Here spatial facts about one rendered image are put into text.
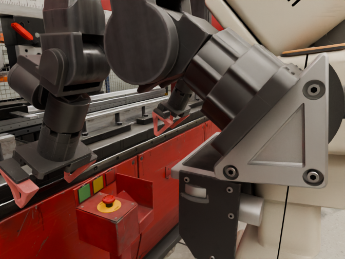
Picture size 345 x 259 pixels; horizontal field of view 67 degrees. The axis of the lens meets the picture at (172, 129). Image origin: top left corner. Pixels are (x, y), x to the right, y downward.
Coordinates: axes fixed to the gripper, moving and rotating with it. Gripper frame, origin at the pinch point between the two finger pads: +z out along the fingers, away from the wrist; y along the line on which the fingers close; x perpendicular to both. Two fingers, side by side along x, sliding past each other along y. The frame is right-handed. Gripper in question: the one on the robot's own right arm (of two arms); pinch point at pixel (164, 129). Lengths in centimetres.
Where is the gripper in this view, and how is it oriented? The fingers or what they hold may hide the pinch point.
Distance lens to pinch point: 82.7
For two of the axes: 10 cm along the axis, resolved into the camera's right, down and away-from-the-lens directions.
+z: -4.0, 8.0, 4.5
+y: -4.6, 2.5, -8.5
